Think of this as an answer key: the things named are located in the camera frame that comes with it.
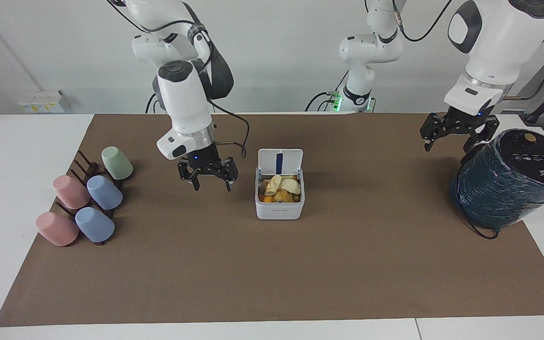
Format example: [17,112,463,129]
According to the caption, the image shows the white wall socket box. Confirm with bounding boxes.
[17,89,72,114]

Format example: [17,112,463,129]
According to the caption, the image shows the green cup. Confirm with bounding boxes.
[101,146,134,181]

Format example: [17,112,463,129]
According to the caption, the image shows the orange peel scraps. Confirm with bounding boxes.
[259,182,301,204]

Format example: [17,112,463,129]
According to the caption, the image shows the pink cup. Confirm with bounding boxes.
[52,175,92,210]
[35,211,80,247]

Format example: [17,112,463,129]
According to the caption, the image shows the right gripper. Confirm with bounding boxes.
[178,143,239,192]

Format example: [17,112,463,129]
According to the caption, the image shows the dark wrapped cylindrical appliance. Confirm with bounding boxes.
[449,128,544,230]

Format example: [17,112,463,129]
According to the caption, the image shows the yellow banana peel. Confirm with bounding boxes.
[263,175,302,196]

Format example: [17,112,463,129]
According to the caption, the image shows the blue cup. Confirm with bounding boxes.
[86,175,124,211]
[74,206,116,244]

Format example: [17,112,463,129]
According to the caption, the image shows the small white lidded box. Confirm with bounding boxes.
[255,148,306,221]

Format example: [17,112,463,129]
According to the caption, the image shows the dark brown cup rack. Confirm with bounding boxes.
[54,150,125,247]

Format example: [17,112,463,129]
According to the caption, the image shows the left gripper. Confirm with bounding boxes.
[419,107,501,154]

